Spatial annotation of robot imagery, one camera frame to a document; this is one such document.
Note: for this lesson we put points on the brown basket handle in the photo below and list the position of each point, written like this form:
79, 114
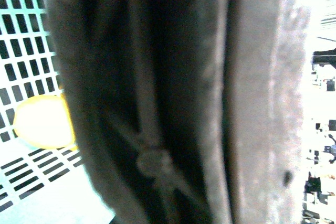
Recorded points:
187, 111

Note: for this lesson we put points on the yellow lemon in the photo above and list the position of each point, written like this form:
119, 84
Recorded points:
44, 121

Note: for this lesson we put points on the light blue plastic basket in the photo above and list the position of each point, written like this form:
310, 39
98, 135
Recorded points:
43, 179

